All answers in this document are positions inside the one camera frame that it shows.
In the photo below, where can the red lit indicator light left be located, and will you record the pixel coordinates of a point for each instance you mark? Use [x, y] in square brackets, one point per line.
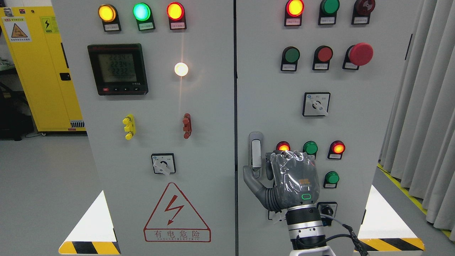
[176, 16]

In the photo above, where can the green lit indicator light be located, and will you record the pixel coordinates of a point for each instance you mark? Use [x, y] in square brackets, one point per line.
[143, 16]

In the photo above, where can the left door selector switch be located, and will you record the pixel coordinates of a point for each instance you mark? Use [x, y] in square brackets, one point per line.
[163, 163]

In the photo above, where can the silver cabinet door handle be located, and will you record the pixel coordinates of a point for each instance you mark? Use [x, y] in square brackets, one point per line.
[255, 158]

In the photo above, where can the lower white selector switch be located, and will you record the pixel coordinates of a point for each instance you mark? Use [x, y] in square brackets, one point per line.
[277, 216]

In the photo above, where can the red electric hazard sign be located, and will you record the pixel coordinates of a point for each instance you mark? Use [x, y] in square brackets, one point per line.
[174, 219]

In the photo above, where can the grey curtain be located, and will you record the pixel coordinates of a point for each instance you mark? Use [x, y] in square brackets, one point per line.
[419, 146]

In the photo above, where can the black digital power meter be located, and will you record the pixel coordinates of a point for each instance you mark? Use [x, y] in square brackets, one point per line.
[118, 69]

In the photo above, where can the green push button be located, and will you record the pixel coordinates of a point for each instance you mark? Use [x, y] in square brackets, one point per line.
[331, 180]
[290, 57]

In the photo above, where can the yellow indicator light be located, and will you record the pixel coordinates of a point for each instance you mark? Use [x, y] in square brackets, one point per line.
[109, 17]

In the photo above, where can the red lit indicator middle right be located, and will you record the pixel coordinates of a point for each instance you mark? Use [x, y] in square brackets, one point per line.
[336, 150]

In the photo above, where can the red push button upper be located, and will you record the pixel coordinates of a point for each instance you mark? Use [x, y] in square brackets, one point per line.
[322, 56]

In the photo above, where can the red emergency stop button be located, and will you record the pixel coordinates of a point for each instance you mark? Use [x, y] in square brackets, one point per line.
[358, 55]

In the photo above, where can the yellow safety cabinet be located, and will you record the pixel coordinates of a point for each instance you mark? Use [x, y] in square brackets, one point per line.
[33, 37]

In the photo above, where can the upper right selector switch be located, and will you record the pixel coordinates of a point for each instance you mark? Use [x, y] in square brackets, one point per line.
[316, 104]

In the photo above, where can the white lit indicator light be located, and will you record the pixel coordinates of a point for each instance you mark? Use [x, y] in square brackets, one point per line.
[181, 69]

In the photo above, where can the green indicator top right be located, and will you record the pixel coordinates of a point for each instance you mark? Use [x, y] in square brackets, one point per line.
[328, 12]

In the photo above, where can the red terminal connector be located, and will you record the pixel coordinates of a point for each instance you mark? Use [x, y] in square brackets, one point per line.
[187, 125]

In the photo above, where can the green indicator middle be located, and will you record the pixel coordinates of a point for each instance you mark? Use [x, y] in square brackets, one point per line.
[311, 148]

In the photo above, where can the red lit indicator middle left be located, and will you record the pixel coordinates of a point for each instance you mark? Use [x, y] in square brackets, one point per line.
[283, 146]

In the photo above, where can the grey left cabinet door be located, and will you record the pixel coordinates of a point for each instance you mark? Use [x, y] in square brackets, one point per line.
[205, 162]

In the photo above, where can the dark red buzzer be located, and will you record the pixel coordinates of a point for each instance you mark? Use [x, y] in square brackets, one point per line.
[362, 11]

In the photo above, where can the grey right cabinet door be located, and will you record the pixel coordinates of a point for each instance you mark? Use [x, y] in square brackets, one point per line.
[316, 84]

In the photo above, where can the grey cabinet door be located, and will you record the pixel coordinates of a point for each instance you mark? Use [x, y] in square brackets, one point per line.
[205, 162]
[316, 84]

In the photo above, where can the black silver robot forearm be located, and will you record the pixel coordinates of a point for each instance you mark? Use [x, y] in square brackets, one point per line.
[306, 232]

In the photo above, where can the green push button lower right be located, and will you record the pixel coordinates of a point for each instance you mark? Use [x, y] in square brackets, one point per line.
[331, 180]

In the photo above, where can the red lit indicator top right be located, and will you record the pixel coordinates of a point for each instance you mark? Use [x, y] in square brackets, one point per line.
[293, 13]

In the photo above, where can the yellow terminal connector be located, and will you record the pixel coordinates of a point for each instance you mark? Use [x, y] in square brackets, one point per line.
[129, 127]

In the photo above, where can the green push button upper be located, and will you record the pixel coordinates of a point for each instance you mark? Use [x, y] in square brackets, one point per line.
[290, 57]

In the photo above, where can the black key selector switch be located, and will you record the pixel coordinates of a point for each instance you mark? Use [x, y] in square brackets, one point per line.
[327, 208]

